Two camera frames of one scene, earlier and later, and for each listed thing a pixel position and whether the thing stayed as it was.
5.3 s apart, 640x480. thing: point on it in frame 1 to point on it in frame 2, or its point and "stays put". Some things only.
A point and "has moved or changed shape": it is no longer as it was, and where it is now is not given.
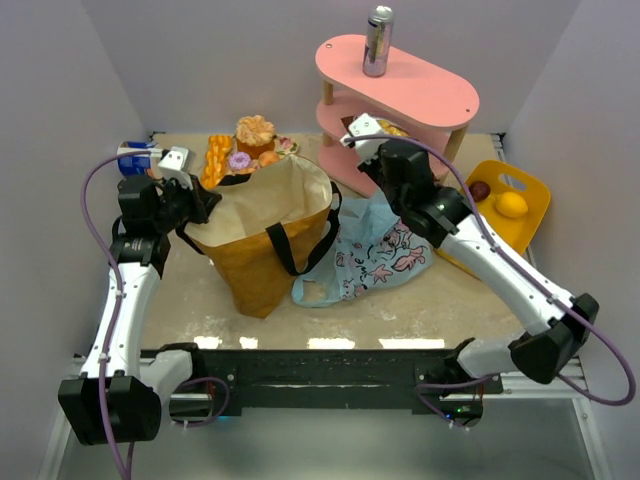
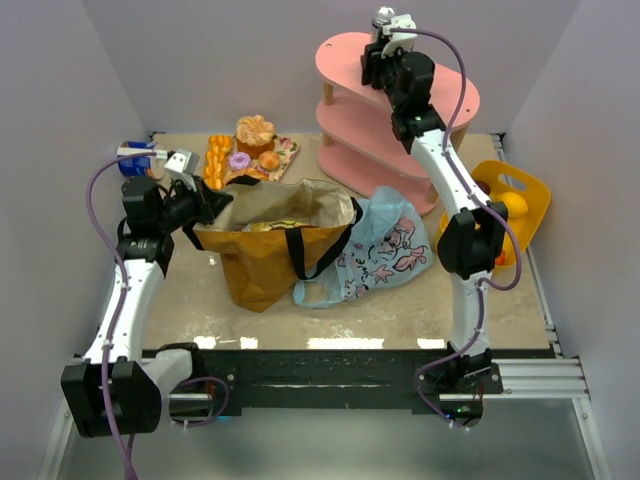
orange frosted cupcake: x=255 y=136 stays put
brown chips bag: x=389 y=128 to x=275 y=226
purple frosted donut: x=240 y=160 stays put
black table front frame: x=335 y=379 stays put
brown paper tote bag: x=266 y=227 has moved or changed shape
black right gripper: x=375 y=163 to x=373 y=67
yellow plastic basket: x=516 y=231 to x=443 y=224
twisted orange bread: x=218 y=148 stays put
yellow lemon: x=511 y=204 stays put
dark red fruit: x=479 y=190 stays put
